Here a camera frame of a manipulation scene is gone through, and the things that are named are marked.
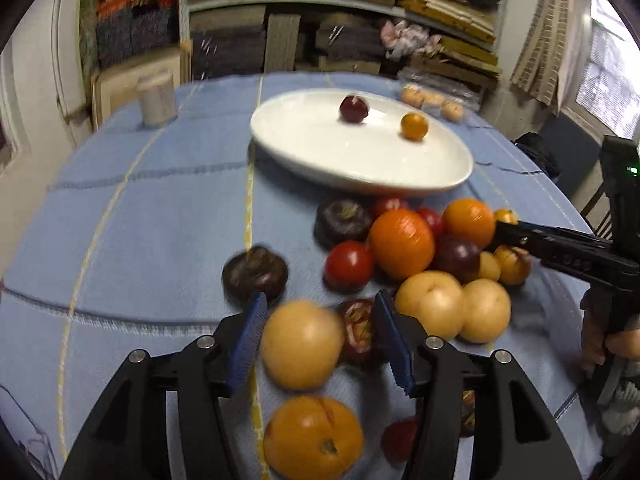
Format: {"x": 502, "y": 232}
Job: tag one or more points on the clear plastic box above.
{"x": 450, "y": 95}

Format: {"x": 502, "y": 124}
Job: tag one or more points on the frosted glass window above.
{"x": 610, "y": 75}

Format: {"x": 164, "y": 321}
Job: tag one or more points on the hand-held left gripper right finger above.
{"x": 395, "y": 350}

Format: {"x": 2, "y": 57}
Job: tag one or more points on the grey upright box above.
{"x": 281, "y": 42}

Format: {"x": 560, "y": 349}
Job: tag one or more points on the green marbled board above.
{"x": 87, "y": 30}

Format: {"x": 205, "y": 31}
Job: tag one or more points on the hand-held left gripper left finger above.
{"x": 247, "y": 345}

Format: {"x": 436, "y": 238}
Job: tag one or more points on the white board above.
{"x": 67, "y": 60}

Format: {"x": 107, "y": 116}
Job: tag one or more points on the grey upholstered chair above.
{"x": 575, "y": 145}

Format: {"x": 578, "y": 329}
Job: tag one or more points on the dark purple plum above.
{"x": 354, "y": 108}
{"x": 456, "y": 257}

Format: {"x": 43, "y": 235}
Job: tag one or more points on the white oval plate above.
{"x": 350, "y": 155}

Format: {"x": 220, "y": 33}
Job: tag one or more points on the pile of blue red boxes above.
{"x": 135, "y": 20}

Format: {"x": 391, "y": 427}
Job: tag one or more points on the yellow round pear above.
{"x": 484, "y": 310}
{"x": 430, "y": 310}
{"x": 300, "y": 345}

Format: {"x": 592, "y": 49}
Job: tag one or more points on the white drink can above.
{"x": 156, "y": 100}

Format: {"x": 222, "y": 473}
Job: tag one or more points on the pink plastic bag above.
{"x": 407, "y": 40}

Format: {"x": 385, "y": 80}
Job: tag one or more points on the blue checked tablecloth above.
{"x": 150, "y": 210}

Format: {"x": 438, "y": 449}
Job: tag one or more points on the small red tomato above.
{"x": 400, "y": 440}
{"x": 431, "y": 220}
{"x": 390, "y": 205}
{"x": 348, "y": 266}

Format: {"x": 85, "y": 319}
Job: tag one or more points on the beige patterned curtain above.
{"x": 545, "y": 35}

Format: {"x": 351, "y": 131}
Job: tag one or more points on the wooden chair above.
{"x": 600, "y": 210}

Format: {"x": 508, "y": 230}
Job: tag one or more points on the stack of dark flat boxes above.
{"x": 227, "y": 45}

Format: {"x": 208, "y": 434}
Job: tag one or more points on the black jacket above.
{"x": 537, "y": 157}

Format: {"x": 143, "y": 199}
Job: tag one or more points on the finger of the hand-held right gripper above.
{"x": 540, "y": 231}
{"x": 520, "y": 244}

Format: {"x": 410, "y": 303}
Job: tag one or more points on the small amber plum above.
{"x": 506, "y": 216}
{"x": 414, "y": 126}

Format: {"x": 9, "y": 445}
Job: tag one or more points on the speckled tan pear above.
{"x": 312, "y": 437}
{"x": 512, "y": 267}

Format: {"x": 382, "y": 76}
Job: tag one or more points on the cluster of pale orange loquats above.
{"x": 432, "y": 100}

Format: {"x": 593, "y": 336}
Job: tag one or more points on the white metal shelf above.
{"x": 250, "y": 5}

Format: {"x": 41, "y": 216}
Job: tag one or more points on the orange tangerine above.
{"x": 469, "y": 221}
{"x": 401, "y": 243}

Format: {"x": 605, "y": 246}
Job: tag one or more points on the small pale yellow plum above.
{"x": 489, "y": 266}

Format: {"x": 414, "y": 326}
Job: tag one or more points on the stack of tan flat boxes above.
{"x": 450, "y": 15}

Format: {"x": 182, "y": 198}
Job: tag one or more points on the person's right hand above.
{"x": 592, "y": 340}

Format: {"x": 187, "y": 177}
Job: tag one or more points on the framed picture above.
{"x": 125, "y": 85}

